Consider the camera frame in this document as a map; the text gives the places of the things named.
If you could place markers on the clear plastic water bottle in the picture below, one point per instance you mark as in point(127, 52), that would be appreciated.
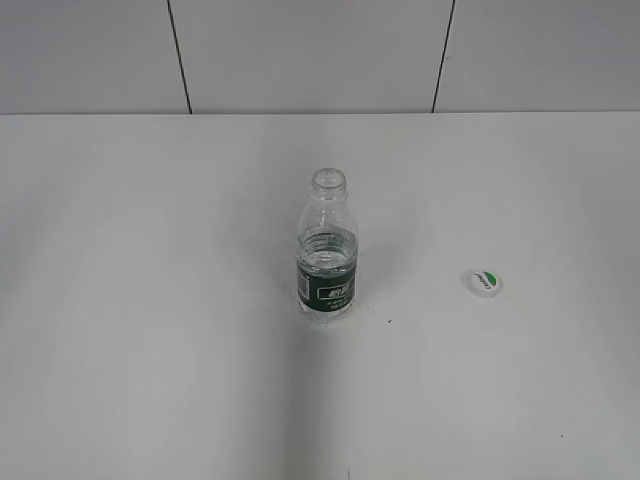
point(327, 249)

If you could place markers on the white green bottle cap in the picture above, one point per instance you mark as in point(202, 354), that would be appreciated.
point(481, 283)

